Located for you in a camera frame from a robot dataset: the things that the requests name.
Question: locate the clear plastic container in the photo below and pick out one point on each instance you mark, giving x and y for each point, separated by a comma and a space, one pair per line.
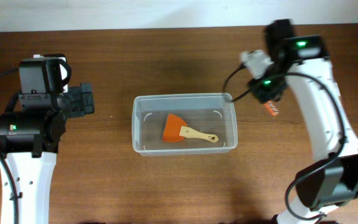
210, 113

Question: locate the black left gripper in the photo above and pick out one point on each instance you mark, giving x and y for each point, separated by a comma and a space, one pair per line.
82, 99

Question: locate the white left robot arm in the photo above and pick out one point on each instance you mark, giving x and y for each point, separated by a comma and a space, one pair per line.
31, 127

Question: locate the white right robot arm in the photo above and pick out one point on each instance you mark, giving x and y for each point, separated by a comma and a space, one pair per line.
302, 64

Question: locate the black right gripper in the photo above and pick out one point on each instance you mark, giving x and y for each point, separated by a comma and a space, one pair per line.
261, 94

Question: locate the orange scraper with wooden handle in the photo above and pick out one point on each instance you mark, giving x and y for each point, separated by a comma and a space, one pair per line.
176, 130

